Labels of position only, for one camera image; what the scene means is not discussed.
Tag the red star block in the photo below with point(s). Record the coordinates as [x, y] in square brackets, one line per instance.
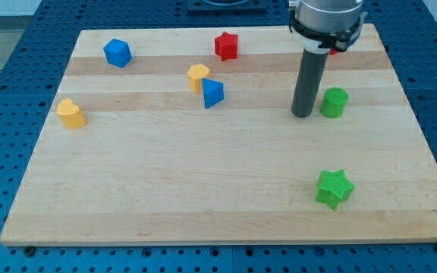
[226, 46]

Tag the yellow heart block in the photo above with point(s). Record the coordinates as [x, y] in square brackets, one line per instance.
[70, 114]

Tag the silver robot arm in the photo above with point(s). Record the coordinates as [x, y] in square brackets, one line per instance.
[320, 26]

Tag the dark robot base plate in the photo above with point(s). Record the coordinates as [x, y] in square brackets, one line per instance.
[200, 6]

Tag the wooden board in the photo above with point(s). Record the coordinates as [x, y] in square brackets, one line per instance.
[153, 166]

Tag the green cylinder block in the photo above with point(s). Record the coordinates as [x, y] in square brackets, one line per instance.
[334, 102]

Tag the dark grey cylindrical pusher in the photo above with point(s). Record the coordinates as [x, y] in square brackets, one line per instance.
[308, 80]

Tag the blue cube block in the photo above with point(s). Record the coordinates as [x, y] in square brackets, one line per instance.
[117, 53]

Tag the blue triangle block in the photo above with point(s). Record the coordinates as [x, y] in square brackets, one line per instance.
[213, 92]

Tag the green star block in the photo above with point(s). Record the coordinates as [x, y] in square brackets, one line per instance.
[333, 188]

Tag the yellow hexagon block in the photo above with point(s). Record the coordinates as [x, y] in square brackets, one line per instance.
[195, 75]

